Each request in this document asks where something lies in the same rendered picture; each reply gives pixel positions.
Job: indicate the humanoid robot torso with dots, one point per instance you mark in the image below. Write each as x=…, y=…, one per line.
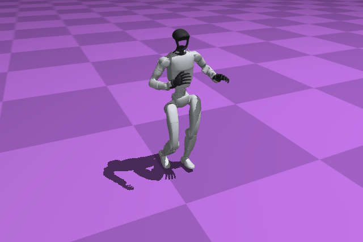
x=181, y=63

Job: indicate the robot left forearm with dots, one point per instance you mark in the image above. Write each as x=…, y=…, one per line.
x=210, y=73

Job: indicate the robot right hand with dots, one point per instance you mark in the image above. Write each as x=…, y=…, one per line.
x=178, y=81

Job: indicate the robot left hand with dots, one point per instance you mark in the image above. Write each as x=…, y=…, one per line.
x=219, y=77

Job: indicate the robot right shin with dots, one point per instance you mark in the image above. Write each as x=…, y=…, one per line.
x=167, y=149

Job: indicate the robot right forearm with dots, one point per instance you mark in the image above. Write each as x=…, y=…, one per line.
x=158, y=85

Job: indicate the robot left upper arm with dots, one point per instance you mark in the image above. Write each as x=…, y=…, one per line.
x=201, y=62

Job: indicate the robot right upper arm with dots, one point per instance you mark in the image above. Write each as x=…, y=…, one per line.
x=163, y=63

